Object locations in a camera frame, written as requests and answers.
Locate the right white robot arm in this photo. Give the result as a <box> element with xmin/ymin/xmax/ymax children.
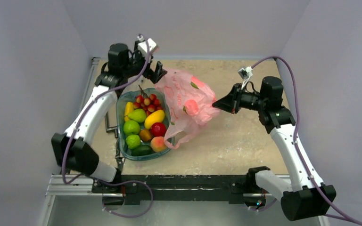
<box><xmin>213</xmin><ymin>76</ymin><xmax>337</xmax><ymax>221</ymax></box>

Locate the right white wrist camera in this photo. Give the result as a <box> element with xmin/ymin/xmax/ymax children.
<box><xmin>238</xmin><ymin>66</ymin><xmax>253</xmax><ymax>89</ymax></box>

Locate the green fake pear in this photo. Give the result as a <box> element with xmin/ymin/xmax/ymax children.
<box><xmin>127</xmin><ymin>108</ymin><xmax>147</xmax><ymax>123</ymax></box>

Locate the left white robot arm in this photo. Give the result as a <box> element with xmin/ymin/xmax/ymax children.
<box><xmin>51</xmin><ymin>39</ymin><xmax>167</xmax><ymax>193</ymax></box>

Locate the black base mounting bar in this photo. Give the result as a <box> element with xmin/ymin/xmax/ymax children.
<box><xmin>92</xmin><ymin>175</ymin><xmax>271</xmax><ymax>208</ymax></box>

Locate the red fake grape bunch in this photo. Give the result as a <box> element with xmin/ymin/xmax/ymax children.
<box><xmin>133</xmin><ymin>86</ymin><xmax>164</xmax><ymax>116</ymax></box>

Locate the yellow fake banana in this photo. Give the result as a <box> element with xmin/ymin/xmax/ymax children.
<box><xmin>123</xmin><ymin>102</ymin><xmax>134</xmax><ymax>121</ymax></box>

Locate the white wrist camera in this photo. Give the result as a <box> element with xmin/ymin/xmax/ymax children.
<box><xmin>238</xmin><ymin>66</ymin><xmax>253</xmax><ymax>89</ymax></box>
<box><xmin>137</xmin><ymin>38</ymin><xmax>159</xmax><ymax>57</ymax></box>

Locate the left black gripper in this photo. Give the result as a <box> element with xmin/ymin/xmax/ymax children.
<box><xmin>122</xmin><ymin>41</ymin><xmax>166</xmax><ymax>83</ymax></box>

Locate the yellow fake mango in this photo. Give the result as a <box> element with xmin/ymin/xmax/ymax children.
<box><xmin>144</xmin><ymin>110</ymin><xmax>165</xmax><ymax>129</ymax></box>

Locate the black metal tool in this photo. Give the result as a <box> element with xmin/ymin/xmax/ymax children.
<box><xmin>104</xmin><ymin>112</ymin><xmax>118</xmax><ymax>139</ymax></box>

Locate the red fake apple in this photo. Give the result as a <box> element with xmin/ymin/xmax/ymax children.
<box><xmin>150</xmin><ymin>122</ymin><xmax>167</xmax><ymax>137</ymax></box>

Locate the pink plastic bag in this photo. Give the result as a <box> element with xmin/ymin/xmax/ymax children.
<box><xmin>155</xmin><ymin>69</ymin><xmax>220</xmax><ymax>149</ymax></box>

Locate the aluminium frame rail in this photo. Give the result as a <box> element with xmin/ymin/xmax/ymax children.
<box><xmin>37</xmin><ymin>57</ymin><xmax>117</xmax><ymax>226</ymax></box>

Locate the green fake apple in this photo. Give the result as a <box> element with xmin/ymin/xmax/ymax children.
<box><xmin>123</xmin><ymin>120</ymin><xmax>140</xmax><ymax>136</ymax></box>

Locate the pink fake peach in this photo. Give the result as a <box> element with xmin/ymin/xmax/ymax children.
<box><xmin>150</xmin><ymin>137</ymin><xmax>168</xmax><ymax>153</ymax></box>

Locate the dark green fake avocado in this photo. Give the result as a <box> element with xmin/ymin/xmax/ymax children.
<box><xmin>131</xmin><ymin>145</ymin><xmax>154</xmax><ymax>156</ymax></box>

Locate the brown fake kiwi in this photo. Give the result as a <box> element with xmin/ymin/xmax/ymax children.
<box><xmin>139</xmin><ymin>129</ymin><xmax>154</xmax><ymax>142</ymax></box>

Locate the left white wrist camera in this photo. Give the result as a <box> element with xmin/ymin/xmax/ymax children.
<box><xmin>137</xmin><ymin>38</ymin><xmax>159</xmax><ymax>57</ymax></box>

